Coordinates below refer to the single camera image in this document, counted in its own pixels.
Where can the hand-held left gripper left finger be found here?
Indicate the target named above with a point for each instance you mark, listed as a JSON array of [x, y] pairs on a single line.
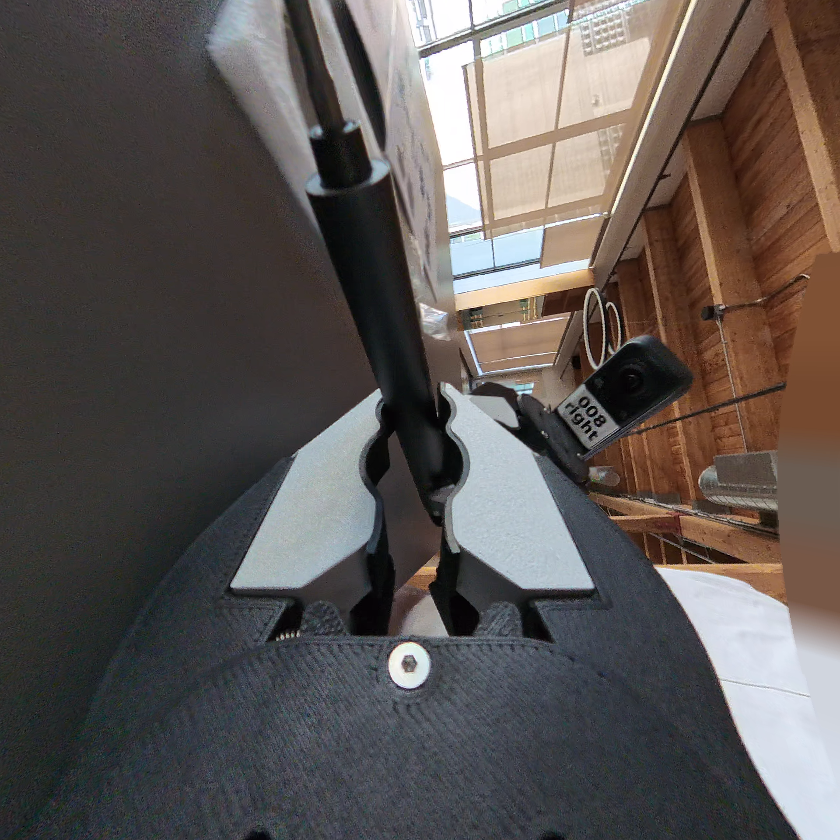
[[308, 525]]

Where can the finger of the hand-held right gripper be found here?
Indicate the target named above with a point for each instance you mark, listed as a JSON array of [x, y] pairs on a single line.
[[502, 410]]

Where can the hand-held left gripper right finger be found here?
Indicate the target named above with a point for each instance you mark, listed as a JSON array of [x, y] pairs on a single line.
[[518, 525]]

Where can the black screwdriver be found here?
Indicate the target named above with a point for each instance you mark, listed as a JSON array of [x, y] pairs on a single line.
[[380, 295]]

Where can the wooden railing beam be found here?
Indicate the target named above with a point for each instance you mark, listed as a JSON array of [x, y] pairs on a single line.
[[722, 535]]

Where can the printed instruction sheet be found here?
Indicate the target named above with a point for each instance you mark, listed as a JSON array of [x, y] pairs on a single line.
[[420, 164]]

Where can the person's white shirt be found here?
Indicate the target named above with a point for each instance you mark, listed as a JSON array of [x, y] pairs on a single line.
[[754, 722]]

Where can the beige window blind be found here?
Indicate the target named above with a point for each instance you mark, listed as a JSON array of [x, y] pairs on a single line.
[[525, 98]]

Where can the black wall sensor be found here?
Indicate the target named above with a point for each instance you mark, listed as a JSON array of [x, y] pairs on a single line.
[[712, 312]]

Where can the silver rectangular duct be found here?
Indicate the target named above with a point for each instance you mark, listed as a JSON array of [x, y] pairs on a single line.
[[741, 479]]

